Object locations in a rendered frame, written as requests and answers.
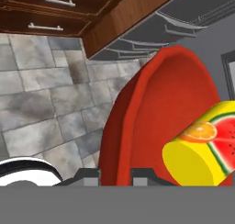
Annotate silver drawer handle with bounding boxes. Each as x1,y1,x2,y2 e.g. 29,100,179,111
28,22,64,32
44,0,77,8

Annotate white and black round object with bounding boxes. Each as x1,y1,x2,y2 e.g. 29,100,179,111
0,156,64,187

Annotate dark wood drawer front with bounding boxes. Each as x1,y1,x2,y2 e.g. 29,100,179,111
0,0,133,23
0,5,94,38

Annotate grey slatted furniture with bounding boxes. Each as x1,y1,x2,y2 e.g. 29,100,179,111
91,0,235,62

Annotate dark framed grey panel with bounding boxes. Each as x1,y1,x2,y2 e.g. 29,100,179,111
220,49,235,101

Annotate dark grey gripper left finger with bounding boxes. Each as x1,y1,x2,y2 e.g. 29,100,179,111
53,167,101,187

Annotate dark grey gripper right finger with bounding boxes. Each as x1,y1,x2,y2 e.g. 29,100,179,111
130,167,180,187

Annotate yellow cup with fruit print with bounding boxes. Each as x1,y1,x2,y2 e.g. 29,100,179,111
162,100,235,187

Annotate red bowl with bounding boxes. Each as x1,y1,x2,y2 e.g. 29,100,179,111
97,45,234,187

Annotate brown wood cabinet side panel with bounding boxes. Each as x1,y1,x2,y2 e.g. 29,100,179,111
82,0,188,60

